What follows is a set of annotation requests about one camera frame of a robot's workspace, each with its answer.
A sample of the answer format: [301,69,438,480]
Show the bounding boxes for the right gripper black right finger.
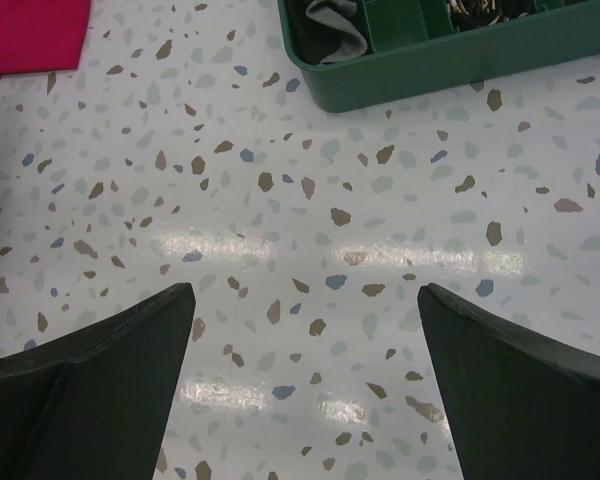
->
[417,283,600,479]

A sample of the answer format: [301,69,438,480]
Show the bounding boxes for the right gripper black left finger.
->
[0,283,196,479]

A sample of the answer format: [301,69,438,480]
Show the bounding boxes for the green compartment tray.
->
[278,1,600,113]

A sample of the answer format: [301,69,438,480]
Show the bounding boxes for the red folded cloth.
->
[0,0,91,75]

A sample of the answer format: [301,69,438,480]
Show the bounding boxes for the grey sock in tray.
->
[300,0,368,65]

